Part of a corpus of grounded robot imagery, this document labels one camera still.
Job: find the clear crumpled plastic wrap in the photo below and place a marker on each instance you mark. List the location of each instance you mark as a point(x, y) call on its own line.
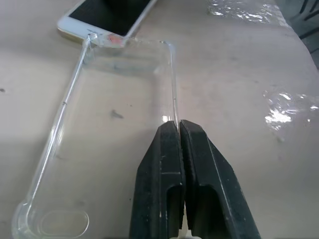
point(286, 109)
point(246, 11)

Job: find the dark chair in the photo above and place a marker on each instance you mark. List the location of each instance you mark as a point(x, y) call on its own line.
point(307, 22)

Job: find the white smartphone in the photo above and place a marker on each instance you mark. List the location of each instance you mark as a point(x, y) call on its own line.
point(104, 17)

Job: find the clear plastic phone case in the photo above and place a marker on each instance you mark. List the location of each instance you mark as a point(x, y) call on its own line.
point(104, 119)

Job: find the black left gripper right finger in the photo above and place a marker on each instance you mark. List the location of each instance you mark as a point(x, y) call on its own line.
point(219, 184)

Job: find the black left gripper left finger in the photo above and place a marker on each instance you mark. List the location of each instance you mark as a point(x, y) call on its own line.
point(154, 174)

